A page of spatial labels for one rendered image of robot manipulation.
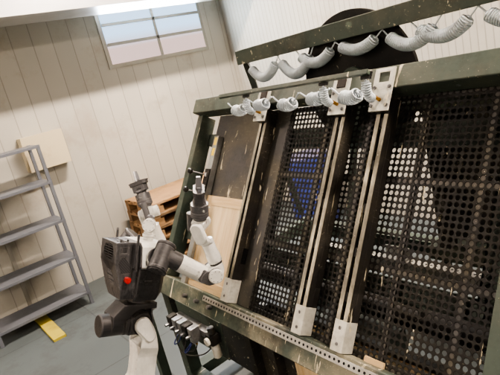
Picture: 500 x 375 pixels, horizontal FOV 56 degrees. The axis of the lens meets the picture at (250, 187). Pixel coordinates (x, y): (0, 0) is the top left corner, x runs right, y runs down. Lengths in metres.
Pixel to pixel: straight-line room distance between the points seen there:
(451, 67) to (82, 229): 4.92
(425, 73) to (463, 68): 0.15
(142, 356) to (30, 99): 3.88
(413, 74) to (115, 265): 1.58
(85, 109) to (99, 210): 1.24
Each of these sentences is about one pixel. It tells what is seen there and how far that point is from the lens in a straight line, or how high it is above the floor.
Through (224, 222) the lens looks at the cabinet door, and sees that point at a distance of 2.76.
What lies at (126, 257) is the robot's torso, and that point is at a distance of 2.38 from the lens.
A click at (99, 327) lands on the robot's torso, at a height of 1.03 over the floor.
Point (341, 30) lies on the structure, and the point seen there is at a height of 2.14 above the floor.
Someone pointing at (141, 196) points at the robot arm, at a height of 1.51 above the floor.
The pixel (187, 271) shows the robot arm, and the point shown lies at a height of 1.20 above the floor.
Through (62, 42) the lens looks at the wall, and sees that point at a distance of 6.07.
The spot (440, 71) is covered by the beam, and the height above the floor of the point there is 1.89.
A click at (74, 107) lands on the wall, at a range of 5.99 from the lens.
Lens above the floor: 2.08
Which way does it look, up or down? 14 degrees down
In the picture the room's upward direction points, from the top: 14 degrees counter-clockwise
